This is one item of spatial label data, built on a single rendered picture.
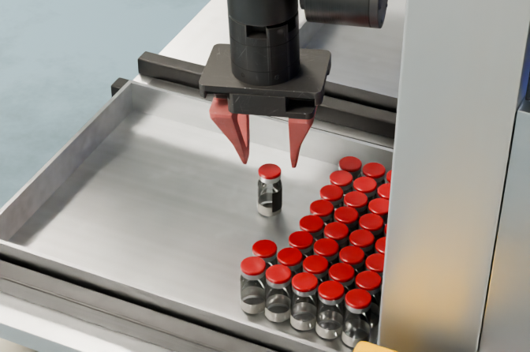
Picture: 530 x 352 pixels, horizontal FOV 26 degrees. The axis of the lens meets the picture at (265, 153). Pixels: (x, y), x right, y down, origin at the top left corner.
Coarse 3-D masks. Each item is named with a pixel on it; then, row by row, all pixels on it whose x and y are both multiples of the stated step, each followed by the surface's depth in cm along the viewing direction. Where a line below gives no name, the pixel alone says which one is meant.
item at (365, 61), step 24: (312, 24) 127; (336, 24) 131; (384, 24) 131; (312, 48) 127; (336, 48) 127; (360, 48) 127; (384, 48) 127; (336, 72) 123; (360, 72) 123; (384, 72) 123; (336, 96) 116; (360, 96) 115; (384, 96) 114
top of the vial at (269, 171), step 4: (264, 164) 102; (268, 164) 102; (272, 164) 102; (260, 168) 102; (264, 168) 102; (268, 168) 102; (272, 168) 102; (276, 168) 102; (280, 168) 102; (260, 172) 101; (264, 172) 102; (268, 172) 102; (272, 172) 102; (276, 172) 101; (280, 172) 102; (260, 176) 101; (264, 176) 101; (268, 176) 101; (272, 176) 101; (276, 176) 101
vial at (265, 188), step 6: (258, 180) 103; (264, 180) 101; (270, 180) 101; (276, 180) 101; (258, 186) 102; (264, 186) 102; (270, 186) 102; (276, 186) 102; (258, 192) 103; (264, 192) 102; (270, 192) 102; (276, 192) 102; (258, 198) 103; (264, 198) 102; (270, 198) 102; (258, 204) 104; (264, 204) 103; (270, 204) 103; (258, 210) 104; (264, 210) 103; (270, 210) 103
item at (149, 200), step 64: (128, 128) 115; (192, 128) 115; (256, 128) 112; (64, 192) 107; (128, 192) 107; (192, 192) 107; (256, 192) 107; (0, 256) 97; (64, 256) 100; (128, 256) 100; (192, 256) 100; (192, 320) 91; (256, 320) 93
